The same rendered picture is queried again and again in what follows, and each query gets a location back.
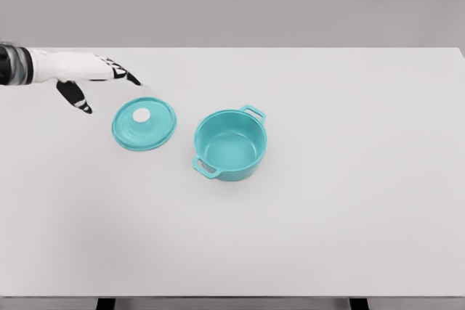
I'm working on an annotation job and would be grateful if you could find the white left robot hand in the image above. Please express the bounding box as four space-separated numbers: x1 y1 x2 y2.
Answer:
50 51 142 115

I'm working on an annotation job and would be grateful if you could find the teal pot lid white knob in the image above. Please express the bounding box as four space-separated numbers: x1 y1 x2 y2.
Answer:
111 97 178 151

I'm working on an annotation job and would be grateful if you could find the teal pot with handles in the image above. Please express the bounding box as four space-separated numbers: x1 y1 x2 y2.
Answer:
191 104 269 182

